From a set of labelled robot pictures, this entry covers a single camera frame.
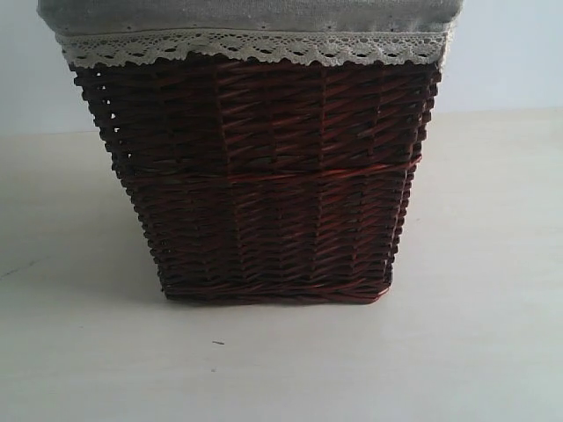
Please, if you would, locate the dark brown wicker basket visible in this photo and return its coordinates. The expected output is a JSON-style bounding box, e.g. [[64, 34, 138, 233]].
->
[[73, 54, 441, 304]]

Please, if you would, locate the grey lace-trimmed basket liner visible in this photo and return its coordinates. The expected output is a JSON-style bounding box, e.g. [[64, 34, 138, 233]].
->
[[37, 0, 463, 68]]

